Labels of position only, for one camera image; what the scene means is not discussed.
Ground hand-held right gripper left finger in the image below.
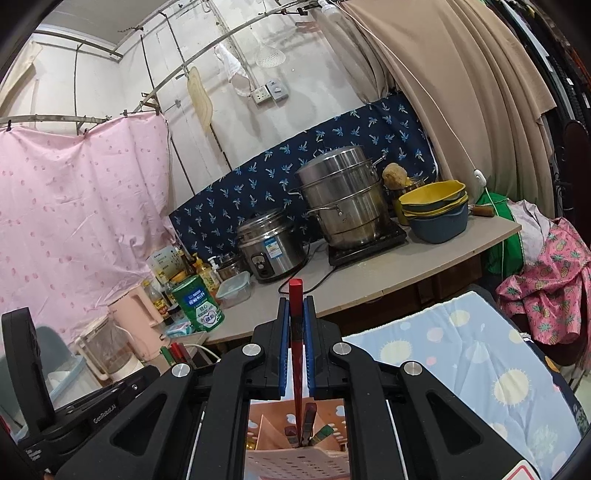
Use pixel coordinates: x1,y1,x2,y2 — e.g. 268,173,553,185
55,298,289,480

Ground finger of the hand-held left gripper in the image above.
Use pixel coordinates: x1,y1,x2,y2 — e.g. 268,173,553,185
110,366,163,408

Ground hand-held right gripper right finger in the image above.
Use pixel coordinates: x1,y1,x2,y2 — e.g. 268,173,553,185
302,295,527,480

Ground pink perforated utensil holder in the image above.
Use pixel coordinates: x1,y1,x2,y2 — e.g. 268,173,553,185
245,401,349,480

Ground white plastic tub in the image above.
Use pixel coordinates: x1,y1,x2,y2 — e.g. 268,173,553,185
46,357,100,407

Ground white blender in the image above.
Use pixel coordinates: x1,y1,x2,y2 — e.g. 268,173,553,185
75,318,145,383

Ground pink electric kettle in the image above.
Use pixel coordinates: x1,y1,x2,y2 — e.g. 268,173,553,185
107,284,164,363

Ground teal plastic chair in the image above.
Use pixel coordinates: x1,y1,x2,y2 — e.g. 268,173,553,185
34,325,86,370

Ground clear food container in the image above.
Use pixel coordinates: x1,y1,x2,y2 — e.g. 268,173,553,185
216,271,252,309

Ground green tin can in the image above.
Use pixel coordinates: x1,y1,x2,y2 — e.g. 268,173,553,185
171,275,225,333

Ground small steel pot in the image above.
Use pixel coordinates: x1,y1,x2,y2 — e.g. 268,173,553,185
217,256,245,280

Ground white pump bottle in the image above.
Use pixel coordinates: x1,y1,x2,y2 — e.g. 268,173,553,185
208,257,223,296

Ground steel rice cooker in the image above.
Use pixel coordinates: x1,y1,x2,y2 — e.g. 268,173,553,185
235,208,308,283

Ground yellow oil bottle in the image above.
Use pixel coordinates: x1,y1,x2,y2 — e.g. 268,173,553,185
196,254,218,289

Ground black induction cooker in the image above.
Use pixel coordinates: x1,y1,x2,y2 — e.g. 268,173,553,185
327,226,408,266

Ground white carton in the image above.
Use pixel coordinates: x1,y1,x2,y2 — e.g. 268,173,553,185
148,247,183,283

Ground blue printed blanket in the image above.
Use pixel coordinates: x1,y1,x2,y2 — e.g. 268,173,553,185
344,291,583,480

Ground steel steamer pot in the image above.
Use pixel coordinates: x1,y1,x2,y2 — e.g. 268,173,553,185
294,145,393,250

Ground blue bowl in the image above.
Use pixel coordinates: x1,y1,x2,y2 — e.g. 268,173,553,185
406,208,469,244

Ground navy printed cloth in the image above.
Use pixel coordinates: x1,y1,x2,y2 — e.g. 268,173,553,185
168,92,439,259

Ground pink dotted curtain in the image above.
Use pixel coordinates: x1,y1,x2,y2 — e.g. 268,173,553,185
0,113,178,342

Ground yellow bowl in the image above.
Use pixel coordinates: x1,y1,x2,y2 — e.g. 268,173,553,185
401,202,468,217
398,181,467,207

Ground brown loofah sponge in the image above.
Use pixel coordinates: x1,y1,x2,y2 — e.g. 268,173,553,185
382,162,409,190

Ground green cloth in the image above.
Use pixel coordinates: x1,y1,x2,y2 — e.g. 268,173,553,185
475,189,525,282

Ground pink pineapple print cloth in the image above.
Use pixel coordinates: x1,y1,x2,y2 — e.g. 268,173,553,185
496,217,591,344

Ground wooden paddle board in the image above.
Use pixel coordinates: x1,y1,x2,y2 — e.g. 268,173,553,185
187,67,214,134

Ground hanging plastic bag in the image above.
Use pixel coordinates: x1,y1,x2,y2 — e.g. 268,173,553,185
215,44,252,97

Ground white slotted ladle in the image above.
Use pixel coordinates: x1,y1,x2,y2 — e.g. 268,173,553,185
255,28,287,68

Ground beige curtain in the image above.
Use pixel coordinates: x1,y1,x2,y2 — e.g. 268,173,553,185
344,0,559,217

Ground white power cable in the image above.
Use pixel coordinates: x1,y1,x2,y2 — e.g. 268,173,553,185
185,344,219,366

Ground black power cable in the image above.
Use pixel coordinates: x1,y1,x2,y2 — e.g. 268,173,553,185
277,265,339,296

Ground white cable with switch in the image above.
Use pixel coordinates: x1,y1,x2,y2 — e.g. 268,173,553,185
344,9,502,217

